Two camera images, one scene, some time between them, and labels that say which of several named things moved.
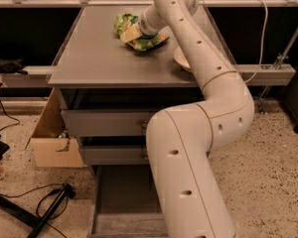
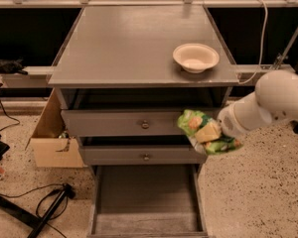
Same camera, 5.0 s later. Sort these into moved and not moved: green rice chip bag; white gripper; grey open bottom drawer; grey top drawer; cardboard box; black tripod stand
Moved: green rice chip bag; white gripper
Not moved: grey open bottom drawer; cardboard box; grey top drawer; black tripod stand
